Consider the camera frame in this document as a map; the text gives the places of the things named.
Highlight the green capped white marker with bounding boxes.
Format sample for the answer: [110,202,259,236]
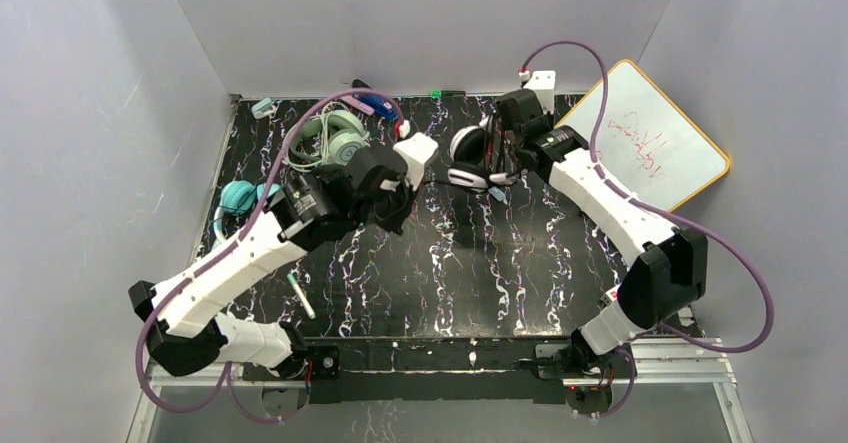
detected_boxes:
[287,273,316,320]

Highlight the purple cable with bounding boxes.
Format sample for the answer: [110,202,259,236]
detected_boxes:
[519,39,776,421]
[135,88,407,426]

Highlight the small light blue eraser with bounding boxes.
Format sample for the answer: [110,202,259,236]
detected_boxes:
[251,98,276,119]

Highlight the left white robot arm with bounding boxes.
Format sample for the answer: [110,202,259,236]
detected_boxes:
[129,136,438,378]

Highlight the blue stapler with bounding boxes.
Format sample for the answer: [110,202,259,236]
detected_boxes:
[355,93,398,121]

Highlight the small white red box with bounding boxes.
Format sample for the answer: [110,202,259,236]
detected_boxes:
[600,286,619,307]

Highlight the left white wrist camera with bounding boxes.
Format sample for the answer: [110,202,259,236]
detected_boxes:
[392,119,439,190]

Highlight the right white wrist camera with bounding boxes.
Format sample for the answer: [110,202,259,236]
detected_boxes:
[518,69,556,114]

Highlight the black and white headphones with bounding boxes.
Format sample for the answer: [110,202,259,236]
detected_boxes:
[423,114,526,194]

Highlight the white board orange frame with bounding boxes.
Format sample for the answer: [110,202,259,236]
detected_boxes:
[596,60,731,211]

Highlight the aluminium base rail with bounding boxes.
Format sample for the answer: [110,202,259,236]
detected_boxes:
[143,328,752,442]

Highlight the pink highlighter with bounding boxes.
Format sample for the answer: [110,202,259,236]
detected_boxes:
[340,95,375,116]

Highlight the teal cat ear headphones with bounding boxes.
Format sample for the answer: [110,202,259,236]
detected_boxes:
[211,180,265,250]

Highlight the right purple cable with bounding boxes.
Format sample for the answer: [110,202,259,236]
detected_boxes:
[519,39,776,421]

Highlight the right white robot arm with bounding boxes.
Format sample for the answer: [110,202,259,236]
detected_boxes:
[496,89,708,369]

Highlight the light blue marker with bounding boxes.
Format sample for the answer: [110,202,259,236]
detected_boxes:
[488,187,508,204]

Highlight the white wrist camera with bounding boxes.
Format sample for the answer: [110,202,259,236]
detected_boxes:
[392,119,439,190]
[518,69,556,114]

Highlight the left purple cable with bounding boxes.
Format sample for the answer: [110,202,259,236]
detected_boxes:
[135,88,407,426]

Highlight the mint green gaming headphones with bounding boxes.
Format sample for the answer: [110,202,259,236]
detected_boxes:
[286,103,370,172]

